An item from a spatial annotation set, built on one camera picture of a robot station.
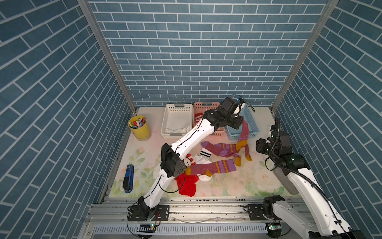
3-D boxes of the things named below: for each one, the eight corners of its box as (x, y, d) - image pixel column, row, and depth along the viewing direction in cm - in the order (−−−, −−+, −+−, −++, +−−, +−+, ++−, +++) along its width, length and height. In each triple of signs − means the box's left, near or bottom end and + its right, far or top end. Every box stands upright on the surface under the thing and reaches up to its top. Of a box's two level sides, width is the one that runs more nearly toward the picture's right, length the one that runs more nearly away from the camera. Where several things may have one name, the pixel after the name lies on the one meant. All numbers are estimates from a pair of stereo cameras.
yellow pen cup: (133, 141, 103) (125, 128, 92) (137, 128, 110) (131, 115, 99) (149, 141, 103) (143, 128, 92) (152, 128, 110) (147, 115, 99)
